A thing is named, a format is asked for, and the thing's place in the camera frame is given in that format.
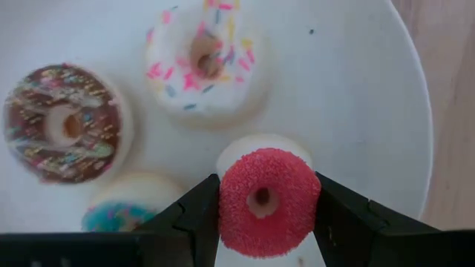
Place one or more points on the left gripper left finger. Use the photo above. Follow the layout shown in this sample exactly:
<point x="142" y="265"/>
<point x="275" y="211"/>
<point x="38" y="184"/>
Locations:
<point x="196" y="215"/>

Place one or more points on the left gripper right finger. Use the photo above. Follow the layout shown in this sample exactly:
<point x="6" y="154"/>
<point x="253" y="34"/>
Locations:
<point x="345" y="222"/>

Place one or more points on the small red sugared donut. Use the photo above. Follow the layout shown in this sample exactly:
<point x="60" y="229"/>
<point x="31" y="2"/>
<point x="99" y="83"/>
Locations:
<point x="237" y="193"/>

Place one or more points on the small blue iced donut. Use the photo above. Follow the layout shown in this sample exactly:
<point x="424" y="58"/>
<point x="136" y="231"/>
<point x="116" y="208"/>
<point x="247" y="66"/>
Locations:
<point x="118" y="219"/>

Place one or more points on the small white sprinkled donut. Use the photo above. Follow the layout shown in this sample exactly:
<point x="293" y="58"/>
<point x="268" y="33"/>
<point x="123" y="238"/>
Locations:
<point x="174" y="92"/>

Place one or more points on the small chocolate sprinkled donut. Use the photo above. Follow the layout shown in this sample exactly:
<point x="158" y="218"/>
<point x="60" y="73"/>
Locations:
<point x="29" y="111"/>

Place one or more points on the white round plate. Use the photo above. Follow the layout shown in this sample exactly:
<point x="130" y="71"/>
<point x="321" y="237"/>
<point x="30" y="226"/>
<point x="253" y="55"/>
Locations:
<point x="334" y="92"/>

